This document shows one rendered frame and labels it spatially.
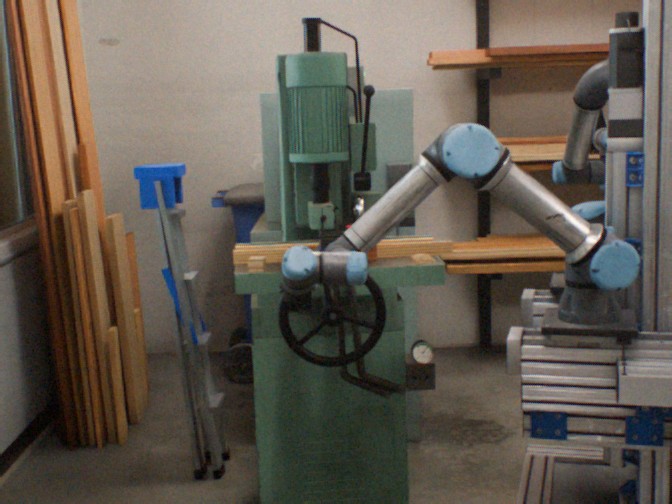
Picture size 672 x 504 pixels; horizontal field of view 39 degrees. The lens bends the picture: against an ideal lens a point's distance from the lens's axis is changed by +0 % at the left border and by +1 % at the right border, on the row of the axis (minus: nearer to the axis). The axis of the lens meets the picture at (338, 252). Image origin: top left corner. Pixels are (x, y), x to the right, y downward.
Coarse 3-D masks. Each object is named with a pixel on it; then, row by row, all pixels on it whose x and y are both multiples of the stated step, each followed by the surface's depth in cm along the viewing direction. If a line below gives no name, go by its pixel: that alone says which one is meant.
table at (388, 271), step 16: (432, 256) 286; (240, 272) 270; (256, 272) 269; (272, 272) 269; (384, 272) 272; (400, 272) 272; (416, 272) 272; (432, 272) 273; (240, 288) 269; (256, 288) 269; (272, 288) 270; (320, 288) 261
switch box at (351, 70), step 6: (348, 66) 305; (354, 66) 305; (360, 66) 305; (348, 72) 305; (354, 72) 305; (360, 72) 305; (348, 78) 305; (354, 78) 305; (360, 78) 305; (348, 84) 305; (354, 84) 306; (360, 84) 306; (348, 90) 306; (348, 96) 306; (348, 102) 306; (348, 108) 307; (354, 108) 307; (354, 114) 307
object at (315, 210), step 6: (312, 204) 283; (318, 204) 283; (324, 204) 282; (330, 204) 282; (312, 210) 279; (318, 210) 279; (324, 210) 279; (330, 210) 279; (312, 216) 279; (318, 216) 279; (330, 216) 279; (312, 222) 279; (318, 222) 279; (324, 222) 279; (330, 222) 280; (312, 228) 280; (318, 228) 280; (324, 228) 281; (330, 228) 280
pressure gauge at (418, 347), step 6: (414, 342) 272; (420, 342) 269; (426, 342) 269; (414, 348) 269; (420, 348) 269; (426, 348) 270; (432, 348) 270; (414, 354) 270; (420, 354) 270; (426, 354) 270; (432, 354) 270; (420, 360) 270; (426, 360) 270; (420, 366) 272
